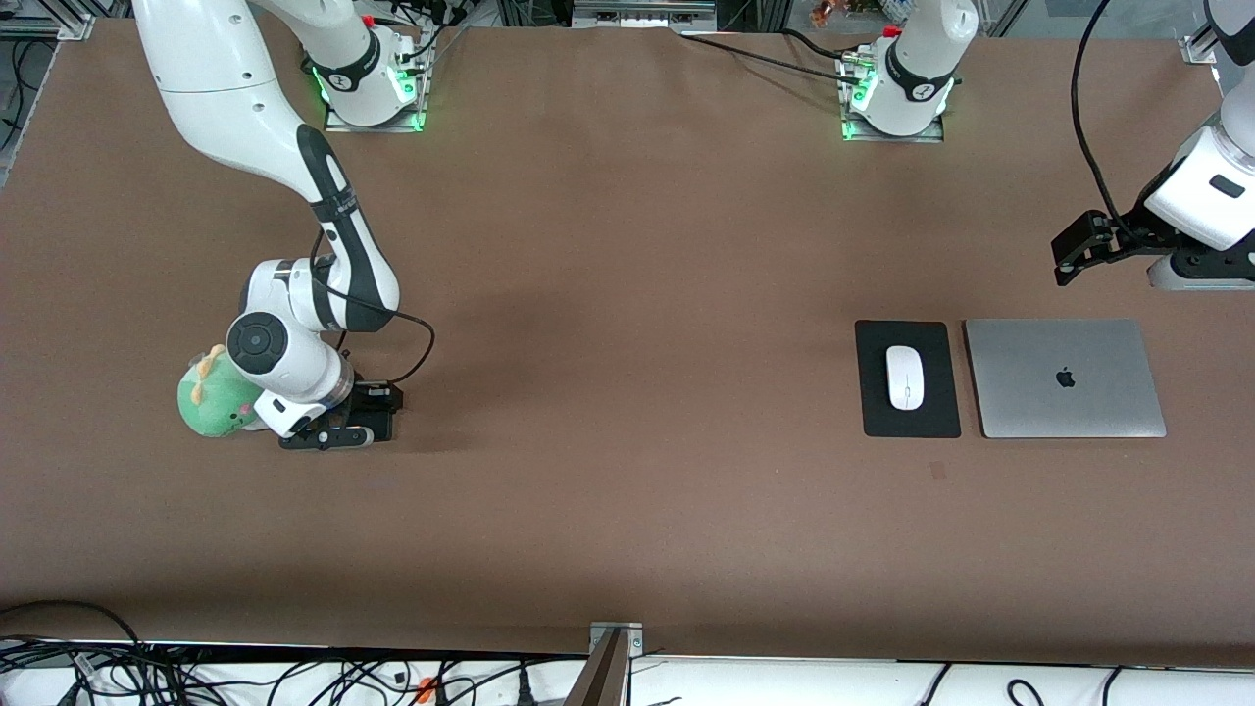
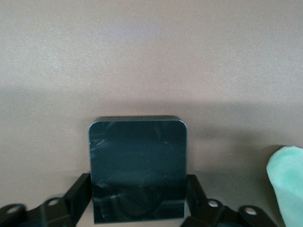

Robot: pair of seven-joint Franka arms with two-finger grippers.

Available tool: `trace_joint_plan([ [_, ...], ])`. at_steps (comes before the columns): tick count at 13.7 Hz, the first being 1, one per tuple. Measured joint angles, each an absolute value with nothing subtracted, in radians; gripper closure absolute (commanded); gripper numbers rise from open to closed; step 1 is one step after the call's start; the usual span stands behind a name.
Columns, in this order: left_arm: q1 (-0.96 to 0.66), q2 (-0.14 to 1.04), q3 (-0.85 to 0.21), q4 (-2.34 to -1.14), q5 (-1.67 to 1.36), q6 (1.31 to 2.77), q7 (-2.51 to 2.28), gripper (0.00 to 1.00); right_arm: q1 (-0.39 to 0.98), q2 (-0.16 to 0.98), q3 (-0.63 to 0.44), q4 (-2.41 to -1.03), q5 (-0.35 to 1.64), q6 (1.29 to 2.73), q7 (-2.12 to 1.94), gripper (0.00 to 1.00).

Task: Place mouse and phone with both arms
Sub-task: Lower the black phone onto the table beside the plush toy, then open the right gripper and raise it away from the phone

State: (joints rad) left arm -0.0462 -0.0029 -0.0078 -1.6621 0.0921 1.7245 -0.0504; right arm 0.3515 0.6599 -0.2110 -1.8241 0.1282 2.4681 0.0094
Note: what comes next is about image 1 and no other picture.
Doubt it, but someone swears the black smartphone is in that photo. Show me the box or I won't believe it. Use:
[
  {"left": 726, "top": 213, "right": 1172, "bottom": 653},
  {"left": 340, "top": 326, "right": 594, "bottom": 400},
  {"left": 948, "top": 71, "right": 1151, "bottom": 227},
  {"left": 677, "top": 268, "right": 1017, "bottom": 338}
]
[{"left": 343, "top": 404, "right": 396, "bottom": 444}]

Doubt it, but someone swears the white computer mouse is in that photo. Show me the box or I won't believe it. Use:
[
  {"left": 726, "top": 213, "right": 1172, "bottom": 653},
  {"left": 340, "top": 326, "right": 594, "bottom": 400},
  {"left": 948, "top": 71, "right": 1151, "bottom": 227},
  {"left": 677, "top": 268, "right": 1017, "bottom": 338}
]
[{"left": 885, "top": 344, "right": 928, "bottom": 412}]

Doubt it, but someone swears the black mouse pad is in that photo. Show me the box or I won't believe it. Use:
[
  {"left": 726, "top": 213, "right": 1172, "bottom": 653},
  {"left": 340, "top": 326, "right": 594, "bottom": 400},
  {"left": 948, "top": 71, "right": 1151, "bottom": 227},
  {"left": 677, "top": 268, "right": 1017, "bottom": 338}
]
[{"left": 854, "top": 320, "right": 963, "bottom": 439}]

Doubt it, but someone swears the silver closed laptop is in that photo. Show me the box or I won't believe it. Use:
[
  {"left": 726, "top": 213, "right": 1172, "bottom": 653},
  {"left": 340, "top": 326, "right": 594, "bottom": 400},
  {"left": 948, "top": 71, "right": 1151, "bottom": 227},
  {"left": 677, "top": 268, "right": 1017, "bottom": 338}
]
[{"left": 964, "top": 318, "right": 1168, "bottom": 439}]

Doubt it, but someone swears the green dinosaur plush toy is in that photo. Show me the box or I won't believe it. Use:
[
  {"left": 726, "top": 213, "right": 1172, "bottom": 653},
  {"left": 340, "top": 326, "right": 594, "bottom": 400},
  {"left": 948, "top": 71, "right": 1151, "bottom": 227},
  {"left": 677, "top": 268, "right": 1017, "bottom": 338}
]
[{"left": 176, "top": 343, "right": 266, "bottom": 438}]

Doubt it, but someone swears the dark metal beam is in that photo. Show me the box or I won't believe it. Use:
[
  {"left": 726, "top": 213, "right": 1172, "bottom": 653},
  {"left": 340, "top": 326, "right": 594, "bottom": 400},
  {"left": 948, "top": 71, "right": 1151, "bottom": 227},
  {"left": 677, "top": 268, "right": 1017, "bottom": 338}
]
[{"left": 567, "top": 628, "right": 628, "bottom": 706}]

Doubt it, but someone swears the grey metal box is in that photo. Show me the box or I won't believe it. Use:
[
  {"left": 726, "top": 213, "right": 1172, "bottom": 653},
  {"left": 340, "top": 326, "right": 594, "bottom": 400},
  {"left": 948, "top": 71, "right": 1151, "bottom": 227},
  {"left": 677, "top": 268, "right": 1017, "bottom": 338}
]
[{"left": 572, "top": 0, "right": 719, "bottom": 30}]

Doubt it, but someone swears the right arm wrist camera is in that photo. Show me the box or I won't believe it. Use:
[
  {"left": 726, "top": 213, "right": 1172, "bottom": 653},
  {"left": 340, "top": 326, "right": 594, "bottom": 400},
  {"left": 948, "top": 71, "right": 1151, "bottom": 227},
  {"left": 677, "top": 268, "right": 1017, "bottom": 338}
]
[{"left": 278, "top": 423, "right": 376, "bottom": 453}]

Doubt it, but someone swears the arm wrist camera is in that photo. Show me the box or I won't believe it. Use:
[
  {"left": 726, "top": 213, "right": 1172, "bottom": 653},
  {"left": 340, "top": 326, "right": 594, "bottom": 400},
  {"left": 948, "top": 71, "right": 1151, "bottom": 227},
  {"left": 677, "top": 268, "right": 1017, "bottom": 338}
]
[
  {"left": 1145, "top": 249, "right": 1255, "bottom": 292},
  {"left": 278, "top": 423, "right": 376, "bottom": 453}
]

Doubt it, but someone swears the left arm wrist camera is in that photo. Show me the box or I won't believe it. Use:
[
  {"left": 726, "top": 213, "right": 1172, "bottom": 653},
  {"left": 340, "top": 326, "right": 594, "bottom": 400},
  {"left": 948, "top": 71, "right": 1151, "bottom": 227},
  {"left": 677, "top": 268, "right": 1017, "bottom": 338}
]
[{"left": 1145, "top": 249, "right": 1255, "bottom": 292}]

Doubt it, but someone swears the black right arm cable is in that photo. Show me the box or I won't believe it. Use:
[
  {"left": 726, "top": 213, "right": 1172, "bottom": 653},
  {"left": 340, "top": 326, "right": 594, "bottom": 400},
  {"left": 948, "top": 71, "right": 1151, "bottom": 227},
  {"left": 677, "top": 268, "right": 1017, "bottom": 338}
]
[{"left": 309, "top": 196, "right": 436, "bottom": 388}]

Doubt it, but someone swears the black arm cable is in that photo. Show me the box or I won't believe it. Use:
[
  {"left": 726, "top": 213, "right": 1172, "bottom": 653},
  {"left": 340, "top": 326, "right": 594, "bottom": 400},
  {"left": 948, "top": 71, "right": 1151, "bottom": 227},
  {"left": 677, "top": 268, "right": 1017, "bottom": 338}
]
[
  {"left": 1071, "top": 0, "right": 1143, "bottom": 246},
  {"left": 309, "top": 196, "right": 436, "bottom": 388}
]

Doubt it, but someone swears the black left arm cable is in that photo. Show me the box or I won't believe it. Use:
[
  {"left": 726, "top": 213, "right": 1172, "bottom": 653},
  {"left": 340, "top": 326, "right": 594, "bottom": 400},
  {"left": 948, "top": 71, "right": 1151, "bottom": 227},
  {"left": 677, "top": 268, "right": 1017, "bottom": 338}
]
[{"left": 1071, "top": 0, "right": 1143, "bottom": 246}]

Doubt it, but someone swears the aluminium frame profile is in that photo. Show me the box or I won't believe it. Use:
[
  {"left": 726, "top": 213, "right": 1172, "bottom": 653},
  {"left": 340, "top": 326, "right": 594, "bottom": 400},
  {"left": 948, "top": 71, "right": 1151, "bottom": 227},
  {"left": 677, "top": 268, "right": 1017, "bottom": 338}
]
[
  {"left": 1181, "top": 0, "right": 1227, "bottom": 65},
  {"left": 0, "top": 0, "right": 96, "bottom": 42}
]

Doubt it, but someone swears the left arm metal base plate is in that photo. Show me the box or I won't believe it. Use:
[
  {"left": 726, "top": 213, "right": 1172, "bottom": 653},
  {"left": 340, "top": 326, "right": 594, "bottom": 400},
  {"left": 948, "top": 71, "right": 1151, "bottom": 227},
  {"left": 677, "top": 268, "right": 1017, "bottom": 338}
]
[{"left": 839, "top": 44, "right": 948, "bottom": 144}]

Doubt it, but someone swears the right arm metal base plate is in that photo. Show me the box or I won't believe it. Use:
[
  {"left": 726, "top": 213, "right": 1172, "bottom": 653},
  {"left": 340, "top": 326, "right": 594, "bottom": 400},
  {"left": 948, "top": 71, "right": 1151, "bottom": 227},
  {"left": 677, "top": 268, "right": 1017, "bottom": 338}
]
[{"left": 322, "top": 29, "right": 432, "bottom": 134}]

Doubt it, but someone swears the small metal corner bracket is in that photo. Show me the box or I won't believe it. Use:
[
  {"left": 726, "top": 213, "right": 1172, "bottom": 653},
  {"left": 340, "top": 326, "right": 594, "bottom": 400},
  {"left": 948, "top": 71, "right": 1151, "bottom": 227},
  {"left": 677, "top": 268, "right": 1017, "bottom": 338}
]
[{"left": 588, "top": 622, "right": 645, "bottom": 656}]

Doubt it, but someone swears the black looped floor cable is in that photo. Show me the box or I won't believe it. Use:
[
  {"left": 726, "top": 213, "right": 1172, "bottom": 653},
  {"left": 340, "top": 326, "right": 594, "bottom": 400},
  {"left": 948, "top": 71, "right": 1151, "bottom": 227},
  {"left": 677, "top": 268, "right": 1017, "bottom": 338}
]
[{"left": 0, "top": 600, "right": 148, "bottom": 678}]

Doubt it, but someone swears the black cable across table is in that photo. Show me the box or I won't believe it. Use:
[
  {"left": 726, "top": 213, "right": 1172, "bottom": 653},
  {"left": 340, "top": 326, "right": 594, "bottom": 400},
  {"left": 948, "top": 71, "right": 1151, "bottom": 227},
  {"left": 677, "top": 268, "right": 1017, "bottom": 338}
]
[{"left": 677, "top": 29, "right": 874, "bottom": 89}]

